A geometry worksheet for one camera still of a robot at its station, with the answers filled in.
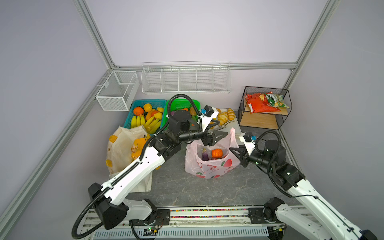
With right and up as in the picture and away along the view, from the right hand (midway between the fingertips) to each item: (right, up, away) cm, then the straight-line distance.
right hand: (231, 148), depth 69 cm
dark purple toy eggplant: (-11, -9, +24) cm, 28 cm away
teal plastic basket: (-50, +27, +47) cm, 73 cm away
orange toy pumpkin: (-4, -6, +22) cm, 23 cm away
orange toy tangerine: (-60, +21, +40) cm, 75 cm away
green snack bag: (+36, +27, +27) cm, 52 cm away
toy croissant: (+3, +16, +43) cm, 46 cm away
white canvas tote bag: (-61, -6, +15) cm, 63 cm away
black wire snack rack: (+44, +15, +47) cm, 66 cm away
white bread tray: (+5, +23, +50) cm, 55 cm away
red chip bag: (+25, +25, +28) cm, 45 cm away
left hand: (-6, +9, -9) cm, 14 cm away
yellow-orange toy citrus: (-55, +25, +46) cm, 76 cm away
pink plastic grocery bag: (-10, -7, +4) cm, 13 cm away
